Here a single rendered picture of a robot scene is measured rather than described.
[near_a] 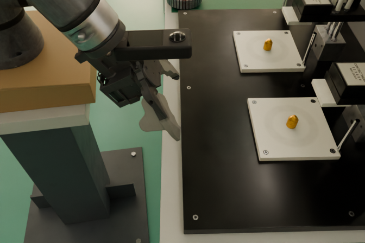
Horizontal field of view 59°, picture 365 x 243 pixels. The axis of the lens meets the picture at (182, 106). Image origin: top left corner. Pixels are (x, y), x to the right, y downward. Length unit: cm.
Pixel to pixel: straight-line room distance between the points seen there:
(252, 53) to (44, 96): 49
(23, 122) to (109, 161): 81
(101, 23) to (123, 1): 211
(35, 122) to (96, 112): 99
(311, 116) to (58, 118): 54
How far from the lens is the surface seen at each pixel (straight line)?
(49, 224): 146
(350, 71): 61
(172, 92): 75
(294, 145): 65
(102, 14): 45
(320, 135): 68
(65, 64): 76
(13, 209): 157
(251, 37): 87
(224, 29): 90
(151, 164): 151
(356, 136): 71
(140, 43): 48
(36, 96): 75
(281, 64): 80
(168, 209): 59
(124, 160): 152
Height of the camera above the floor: 129
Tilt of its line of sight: 49 degrees down
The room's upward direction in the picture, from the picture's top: straight up
